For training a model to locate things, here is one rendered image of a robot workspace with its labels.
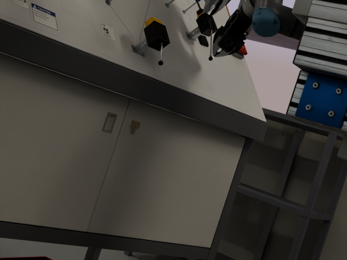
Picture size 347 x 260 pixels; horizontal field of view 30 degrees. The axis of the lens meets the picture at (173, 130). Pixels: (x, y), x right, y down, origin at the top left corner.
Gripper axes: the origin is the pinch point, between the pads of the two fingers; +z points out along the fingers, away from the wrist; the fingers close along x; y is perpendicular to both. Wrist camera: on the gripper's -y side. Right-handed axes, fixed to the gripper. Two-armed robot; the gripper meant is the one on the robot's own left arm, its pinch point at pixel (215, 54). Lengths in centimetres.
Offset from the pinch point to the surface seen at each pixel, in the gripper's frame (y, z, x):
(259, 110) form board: 7.3, 14.8, -24.8
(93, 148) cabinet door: -49, 9, 15
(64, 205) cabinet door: -64, 18, 12
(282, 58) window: 147, 103, -50
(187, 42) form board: 1.9, 4.6, 9.2
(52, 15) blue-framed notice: -41, -15, 42
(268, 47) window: 153, 108, -40
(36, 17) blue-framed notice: -46, -17, 44
